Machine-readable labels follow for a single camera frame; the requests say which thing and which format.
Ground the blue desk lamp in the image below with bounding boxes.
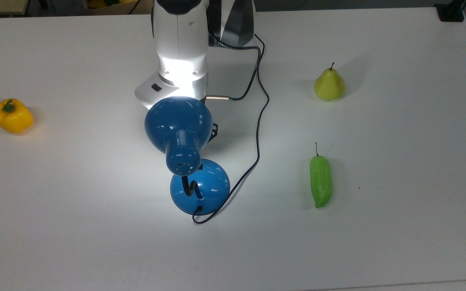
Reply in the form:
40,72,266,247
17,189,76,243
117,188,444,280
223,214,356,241
144,96,230,215

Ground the green chili pepper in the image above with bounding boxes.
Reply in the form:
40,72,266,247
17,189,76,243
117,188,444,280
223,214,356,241
309,142,333,209

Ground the box with fruits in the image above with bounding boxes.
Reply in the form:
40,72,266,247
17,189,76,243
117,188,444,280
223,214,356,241
83,0,153,11

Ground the black table clamp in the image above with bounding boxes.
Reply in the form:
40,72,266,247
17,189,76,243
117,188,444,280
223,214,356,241
434,0,466,23

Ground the black lamp power cable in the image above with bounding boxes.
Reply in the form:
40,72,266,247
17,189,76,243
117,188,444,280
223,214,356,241
192,34,270,224

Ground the yellow bell pepper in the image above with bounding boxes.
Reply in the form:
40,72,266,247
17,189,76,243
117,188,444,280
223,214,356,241
0,99,34,135

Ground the yellow-green pear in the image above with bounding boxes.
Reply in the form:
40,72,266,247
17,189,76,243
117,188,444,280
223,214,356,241
314,62,346,102

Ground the black robot cable with plug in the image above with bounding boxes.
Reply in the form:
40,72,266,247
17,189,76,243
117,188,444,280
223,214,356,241
205,34,263,101

